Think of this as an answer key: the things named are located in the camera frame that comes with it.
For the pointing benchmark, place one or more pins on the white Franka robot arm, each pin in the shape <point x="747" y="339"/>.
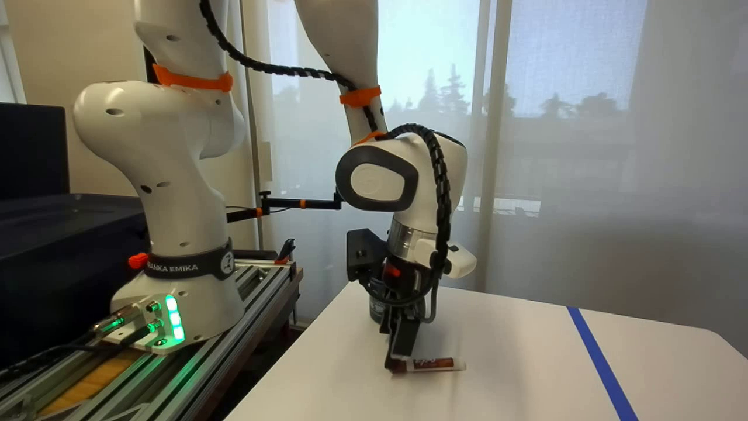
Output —
<point x="171" y="155"/>

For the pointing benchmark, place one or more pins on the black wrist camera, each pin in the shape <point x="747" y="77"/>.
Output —
<point x="365" y="253"/>

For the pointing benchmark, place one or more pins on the white window post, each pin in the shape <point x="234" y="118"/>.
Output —
<point x="495" y="101"/>

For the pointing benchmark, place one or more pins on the blue tape outline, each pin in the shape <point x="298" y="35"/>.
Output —
<point x="600" y="364"/>

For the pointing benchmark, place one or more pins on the aluminium rail frame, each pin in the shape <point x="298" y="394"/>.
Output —
<point x="234" y="328"/>

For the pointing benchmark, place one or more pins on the black monitor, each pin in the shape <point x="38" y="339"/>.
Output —
<point x="32" y="152"/>

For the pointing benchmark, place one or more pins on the black clamp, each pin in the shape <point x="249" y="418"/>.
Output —
<point x="287" y="250"/>

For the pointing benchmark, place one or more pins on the orange knob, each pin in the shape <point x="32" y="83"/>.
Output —
<point x="139" y="259"/>

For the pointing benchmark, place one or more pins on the black cabinet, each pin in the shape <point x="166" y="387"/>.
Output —
<point x="62" y="265"/>

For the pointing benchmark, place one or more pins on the brown wooden board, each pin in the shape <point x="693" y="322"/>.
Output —
<point x="86" y="387"/>

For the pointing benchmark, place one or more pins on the black camera mount rod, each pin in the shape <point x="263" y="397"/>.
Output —
<point x="299" y="203"/>

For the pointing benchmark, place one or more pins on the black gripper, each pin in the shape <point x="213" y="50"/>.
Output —
<point x="410" y="292"/>

